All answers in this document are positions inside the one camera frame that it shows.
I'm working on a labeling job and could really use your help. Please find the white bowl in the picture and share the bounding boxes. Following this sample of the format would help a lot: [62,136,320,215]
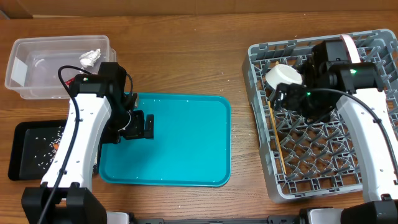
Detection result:
[266,64,303,89]

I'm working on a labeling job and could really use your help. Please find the wooden chopstick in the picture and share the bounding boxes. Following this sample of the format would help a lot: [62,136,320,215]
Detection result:
[267,101,286,174]

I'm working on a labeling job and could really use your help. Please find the pink plate with food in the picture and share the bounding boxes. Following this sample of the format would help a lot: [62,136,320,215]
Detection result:
[340,34,361,63]

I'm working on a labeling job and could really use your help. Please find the white tissue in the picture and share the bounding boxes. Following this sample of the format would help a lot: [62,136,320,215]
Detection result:
[79,49,101,68]

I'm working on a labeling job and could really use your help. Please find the red snack wrapper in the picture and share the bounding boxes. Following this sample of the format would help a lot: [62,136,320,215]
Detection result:
[65,78,74,86]

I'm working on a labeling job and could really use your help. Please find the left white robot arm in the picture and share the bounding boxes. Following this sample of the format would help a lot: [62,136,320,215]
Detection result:
[21,62,154,223]

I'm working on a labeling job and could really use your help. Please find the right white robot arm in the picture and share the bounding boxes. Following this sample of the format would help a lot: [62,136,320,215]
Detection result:
[266,35,397,223]

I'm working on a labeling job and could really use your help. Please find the grey dishwasher rack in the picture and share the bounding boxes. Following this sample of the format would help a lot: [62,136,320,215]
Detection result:
[242,29,397,203]

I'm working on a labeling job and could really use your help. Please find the teal serving tray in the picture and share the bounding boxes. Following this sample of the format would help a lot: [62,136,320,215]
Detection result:
[99,93,231,187]

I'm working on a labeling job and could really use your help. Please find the white rice pile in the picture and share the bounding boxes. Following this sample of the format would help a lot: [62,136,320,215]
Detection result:
[32,128,63,170]

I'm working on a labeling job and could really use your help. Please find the black tray bin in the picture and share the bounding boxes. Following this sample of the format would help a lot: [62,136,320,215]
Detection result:
[8,119,66,181]

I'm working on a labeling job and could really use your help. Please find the clear plastic bin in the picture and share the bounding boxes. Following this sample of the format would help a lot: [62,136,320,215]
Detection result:
[4,35,116,100]

